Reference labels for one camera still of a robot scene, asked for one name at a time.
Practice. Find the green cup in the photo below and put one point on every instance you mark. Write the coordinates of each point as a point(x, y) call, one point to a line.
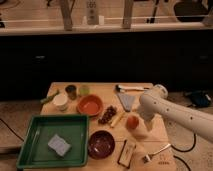
point(84, 90)

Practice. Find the green cucumber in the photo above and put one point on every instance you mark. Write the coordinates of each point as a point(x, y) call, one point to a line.
point(49, 98)

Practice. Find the grey folded cloth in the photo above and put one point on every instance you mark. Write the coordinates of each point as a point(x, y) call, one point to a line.
point(126, 101)

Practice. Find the green plastic tray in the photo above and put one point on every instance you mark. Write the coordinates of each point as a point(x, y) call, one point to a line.
point(35, 152)

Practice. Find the yellow corn cob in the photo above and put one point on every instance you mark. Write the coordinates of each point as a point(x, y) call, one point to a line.
point(116, 119)

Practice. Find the black-framed white card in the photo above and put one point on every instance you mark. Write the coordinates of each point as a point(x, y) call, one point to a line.
point(126, 153)

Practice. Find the orange-red apple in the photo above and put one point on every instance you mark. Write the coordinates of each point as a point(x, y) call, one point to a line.
point(132, 122)

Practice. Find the white paper cup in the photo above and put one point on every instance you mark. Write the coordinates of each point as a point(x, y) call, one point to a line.
point(60, 101)

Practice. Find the orange bowl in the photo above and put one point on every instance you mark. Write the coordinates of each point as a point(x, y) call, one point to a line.
point(91, 105)

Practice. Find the dark red bowl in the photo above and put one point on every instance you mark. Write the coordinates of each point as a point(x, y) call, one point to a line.
point(101, 144)

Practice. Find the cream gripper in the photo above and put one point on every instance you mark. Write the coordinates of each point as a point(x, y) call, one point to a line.
point(149, 124)

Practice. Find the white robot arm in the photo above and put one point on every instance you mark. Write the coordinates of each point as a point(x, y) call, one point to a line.
point(154, 101)

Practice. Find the bunch of dark grapes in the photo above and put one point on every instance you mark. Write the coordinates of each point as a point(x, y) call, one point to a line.
point(108, 114)

